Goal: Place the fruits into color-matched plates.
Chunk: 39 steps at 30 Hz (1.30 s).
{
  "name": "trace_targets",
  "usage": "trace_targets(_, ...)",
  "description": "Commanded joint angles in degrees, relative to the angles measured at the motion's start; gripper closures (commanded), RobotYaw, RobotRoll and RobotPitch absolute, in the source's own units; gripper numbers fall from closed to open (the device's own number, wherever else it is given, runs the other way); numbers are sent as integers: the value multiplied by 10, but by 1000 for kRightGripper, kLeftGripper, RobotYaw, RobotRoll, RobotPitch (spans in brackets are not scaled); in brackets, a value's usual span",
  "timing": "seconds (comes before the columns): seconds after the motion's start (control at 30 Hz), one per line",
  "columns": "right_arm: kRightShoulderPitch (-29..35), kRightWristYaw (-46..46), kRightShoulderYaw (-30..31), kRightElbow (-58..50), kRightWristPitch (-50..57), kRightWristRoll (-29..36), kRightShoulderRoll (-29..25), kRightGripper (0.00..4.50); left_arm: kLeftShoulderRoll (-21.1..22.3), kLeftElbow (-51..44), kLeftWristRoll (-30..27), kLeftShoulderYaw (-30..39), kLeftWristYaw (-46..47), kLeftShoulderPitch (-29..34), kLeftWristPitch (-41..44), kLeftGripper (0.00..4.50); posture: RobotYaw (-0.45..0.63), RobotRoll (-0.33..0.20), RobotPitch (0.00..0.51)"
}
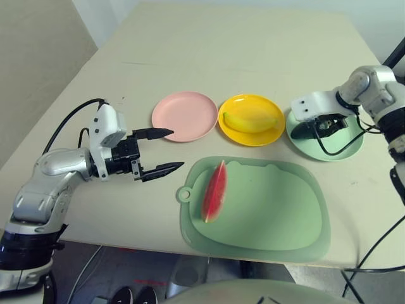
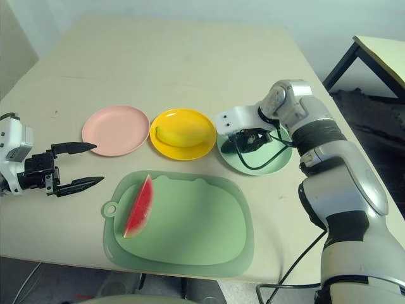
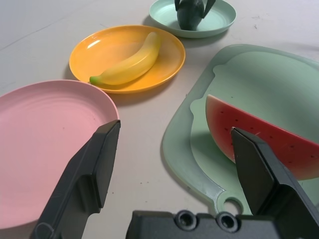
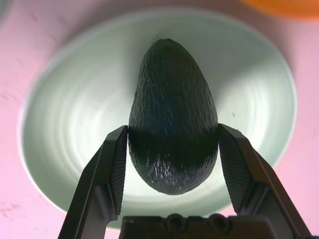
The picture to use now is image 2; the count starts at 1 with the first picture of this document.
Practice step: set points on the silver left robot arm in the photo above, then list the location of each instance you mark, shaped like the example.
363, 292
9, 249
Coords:
9, 180

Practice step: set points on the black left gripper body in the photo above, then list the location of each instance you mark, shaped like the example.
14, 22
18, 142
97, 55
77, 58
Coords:
38, 168

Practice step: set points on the pink round plate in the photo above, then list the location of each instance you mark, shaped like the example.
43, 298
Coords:
110, 133

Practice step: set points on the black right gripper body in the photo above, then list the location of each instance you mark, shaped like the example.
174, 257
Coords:
251, 139

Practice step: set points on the black metal table leg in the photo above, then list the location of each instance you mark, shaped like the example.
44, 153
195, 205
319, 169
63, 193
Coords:
141, 281
184, 288

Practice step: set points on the green cutting board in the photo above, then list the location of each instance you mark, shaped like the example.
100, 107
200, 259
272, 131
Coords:
190, 221

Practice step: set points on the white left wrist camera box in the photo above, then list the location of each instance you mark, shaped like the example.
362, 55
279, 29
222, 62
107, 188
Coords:
16, 139

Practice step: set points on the mint green round plate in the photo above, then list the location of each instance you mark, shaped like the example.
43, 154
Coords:
231, 159

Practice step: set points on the toy yellow banana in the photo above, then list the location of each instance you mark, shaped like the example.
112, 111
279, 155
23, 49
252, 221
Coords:
183, 136

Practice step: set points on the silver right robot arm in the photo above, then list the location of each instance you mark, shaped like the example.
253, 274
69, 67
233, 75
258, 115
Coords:
332, 142

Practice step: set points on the beige side table black legs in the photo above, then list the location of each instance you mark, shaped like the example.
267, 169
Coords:
383, 54

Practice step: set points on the toy watermelon slice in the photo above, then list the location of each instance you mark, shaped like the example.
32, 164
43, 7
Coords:
140, 209

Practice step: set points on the yellow round plate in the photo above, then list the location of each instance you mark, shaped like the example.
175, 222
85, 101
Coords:
183, 153

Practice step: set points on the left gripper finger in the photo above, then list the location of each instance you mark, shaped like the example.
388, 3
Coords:
82, 184
76, 147

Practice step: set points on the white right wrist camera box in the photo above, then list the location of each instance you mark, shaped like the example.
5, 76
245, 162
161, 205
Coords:
235, 118

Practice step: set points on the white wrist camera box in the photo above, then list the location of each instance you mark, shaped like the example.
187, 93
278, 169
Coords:
235, 118
16, 139

